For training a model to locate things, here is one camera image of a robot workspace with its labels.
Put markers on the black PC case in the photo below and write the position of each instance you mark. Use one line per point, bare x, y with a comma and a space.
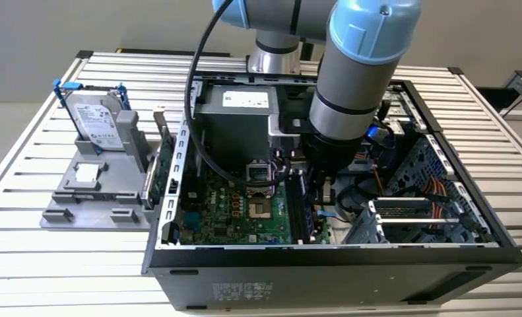
331, 287

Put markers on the RAM slot with white clips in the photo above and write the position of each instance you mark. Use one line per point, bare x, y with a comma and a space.
295, 211

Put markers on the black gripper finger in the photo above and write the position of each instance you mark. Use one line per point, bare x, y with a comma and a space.
316, 188
329, 193

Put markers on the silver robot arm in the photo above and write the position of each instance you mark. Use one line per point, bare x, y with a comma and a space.
353, 82

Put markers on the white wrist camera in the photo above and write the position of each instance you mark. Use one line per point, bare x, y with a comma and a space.
380, 135

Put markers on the silver CPU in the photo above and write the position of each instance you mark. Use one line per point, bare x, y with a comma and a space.
87, 172

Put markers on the metal disk bay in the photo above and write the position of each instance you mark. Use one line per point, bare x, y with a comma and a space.
411, 220

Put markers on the black bar with yellow mark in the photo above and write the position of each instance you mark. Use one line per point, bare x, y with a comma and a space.
155, 52

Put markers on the CPU socket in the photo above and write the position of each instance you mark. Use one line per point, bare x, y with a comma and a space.
260, 208

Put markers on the grey Dell power supply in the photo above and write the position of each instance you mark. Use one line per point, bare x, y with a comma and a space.
229, 132

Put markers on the green motherboard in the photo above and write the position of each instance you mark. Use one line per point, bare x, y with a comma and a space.
265, 228

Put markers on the hard disk in blue carrier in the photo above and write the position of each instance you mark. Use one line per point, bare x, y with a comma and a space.
95, 119

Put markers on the green graphics card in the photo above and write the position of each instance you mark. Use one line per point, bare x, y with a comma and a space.
164, 158

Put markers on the grey parts rack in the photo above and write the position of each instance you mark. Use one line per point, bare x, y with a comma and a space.
88, 206

